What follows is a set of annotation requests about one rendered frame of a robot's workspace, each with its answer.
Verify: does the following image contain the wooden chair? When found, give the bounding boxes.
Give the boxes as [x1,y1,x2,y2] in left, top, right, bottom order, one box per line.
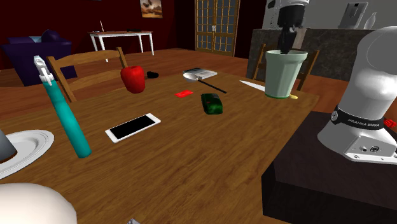
[46,46,129,104]
[252,43,321,92]

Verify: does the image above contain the dark stone counter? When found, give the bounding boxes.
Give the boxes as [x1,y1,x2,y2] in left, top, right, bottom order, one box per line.
[246,1,378,82]

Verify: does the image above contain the pale green cup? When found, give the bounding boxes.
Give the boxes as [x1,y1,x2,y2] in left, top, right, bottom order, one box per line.
[264,49,309,101]

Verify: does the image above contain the wooden glazed door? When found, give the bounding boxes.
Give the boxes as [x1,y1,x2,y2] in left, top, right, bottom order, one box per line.
[194,0,241,57]

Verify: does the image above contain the white knife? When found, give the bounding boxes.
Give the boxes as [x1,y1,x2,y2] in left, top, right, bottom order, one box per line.
[239,80,266,93]

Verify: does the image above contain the grey book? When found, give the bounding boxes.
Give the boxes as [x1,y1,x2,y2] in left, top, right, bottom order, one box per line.
[183,67,218,80]

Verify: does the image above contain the dark green rounded block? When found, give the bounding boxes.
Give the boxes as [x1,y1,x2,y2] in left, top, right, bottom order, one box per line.
[200,92,225,116]

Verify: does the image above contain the red card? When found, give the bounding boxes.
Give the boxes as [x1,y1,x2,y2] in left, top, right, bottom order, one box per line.
[174,89,195,99]

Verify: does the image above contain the wooden table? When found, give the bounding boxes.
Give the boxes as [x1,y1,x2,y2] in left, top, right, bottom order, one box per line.
[0,69,320,224]

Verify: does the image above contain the red apple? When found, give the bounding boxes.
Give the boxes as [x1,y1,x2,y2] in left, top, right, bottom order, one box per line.
[120,65,146,94]

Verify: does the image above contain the white side table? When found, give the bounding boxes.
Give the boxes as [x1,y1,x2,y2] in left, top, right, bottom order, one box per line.
[88,20,155,63]

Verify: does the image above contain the dark robot stand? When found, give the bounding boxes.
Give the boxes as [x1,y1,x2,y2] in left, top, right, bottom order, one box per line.
[261,109,397,224]

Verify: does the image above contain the white smartphone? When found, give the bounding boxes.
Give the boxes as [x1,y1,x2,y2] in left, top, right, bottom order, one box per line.
[104,113,162,144]

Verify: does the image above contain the teal spray bottle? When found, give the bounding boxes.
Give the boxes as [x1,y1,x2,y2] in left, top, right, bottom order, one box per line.
[33,55,92,159]

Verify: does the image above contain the purple sofa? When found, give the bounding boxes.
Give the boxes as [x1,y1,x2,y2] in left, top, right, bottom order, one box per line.
[0,29,78,87]

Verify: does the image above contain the white plate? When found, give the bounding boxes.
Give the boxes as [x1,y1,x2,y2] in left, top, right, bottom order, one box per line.
[0,129,55,180]

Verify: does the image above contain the grey cup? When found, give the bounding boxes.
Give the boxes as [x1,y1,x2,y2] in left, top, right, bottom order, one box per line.
[0,128,18,162]

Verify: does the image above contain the white rounded object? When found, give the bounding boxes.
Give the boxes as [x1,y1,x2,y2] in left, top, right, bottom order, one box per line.
[0,182,78,224]

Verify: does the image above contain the silver ladle with black handle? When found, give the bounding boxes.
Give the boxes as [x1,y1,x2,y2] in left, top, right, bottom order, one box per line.
[182,72,228,94]

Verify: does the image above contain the wall picture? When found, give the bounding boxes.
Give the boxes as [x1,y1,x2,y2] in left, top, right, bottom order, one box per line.
[139,0,164,19]

